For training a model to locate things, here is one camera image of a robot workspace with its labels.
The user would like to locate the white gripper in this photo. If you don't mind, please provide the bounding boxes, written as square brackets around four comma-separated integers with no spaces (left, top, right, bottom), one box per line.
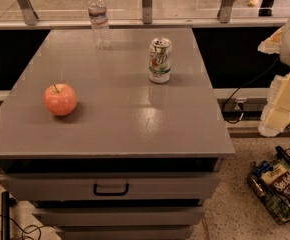
[257,18,290,137]

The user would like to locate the white green 7up can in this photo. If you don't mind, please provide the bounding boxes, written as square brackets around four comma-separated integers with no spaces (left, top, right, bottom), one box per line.
[148,37,172,84]

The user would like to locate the grey drawer cabinet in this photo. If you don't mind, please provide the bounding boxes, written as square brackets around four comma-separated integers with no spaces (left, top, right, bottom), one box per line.
[0,29,234,240]

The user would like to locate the clear plastic water bottle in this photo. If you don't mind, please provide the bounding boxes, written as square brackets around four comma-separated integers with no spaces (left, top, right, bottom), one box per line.
[88,0,111,49]

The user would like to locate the red apple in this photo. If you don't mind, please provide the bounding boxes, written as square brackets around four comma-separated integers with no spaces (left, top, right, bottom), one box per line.
[43,83,77,116]

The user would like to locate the grey metal window railing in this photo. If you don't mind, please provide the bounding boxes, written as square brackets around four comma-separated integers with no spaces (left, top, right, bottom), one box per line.
[0,0,290,29]

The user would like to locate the black power cable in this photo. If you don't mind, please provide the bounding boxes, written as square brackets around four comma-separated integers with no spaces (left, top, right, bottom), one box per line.
[221,55,281,125]

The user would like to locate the black wire snack basket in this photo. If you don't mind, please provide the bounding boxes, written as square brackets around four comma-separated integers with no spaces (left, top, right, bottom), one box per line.
[246,146,290,224]

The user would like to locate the black drawer handle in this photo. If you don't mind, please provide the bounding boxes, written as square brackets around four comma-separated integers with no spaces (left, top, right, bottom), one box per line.
[92,183,129,197]

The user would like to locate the black floor cable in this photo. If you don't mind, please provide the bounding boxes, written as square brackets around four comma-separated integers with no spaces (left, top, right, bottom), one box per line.
[0,209,58,240]

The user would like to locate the black metal stand post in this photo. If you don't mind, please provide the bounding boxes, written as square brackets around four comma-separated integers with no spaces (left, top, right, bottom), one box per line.
[1,191,10,240]

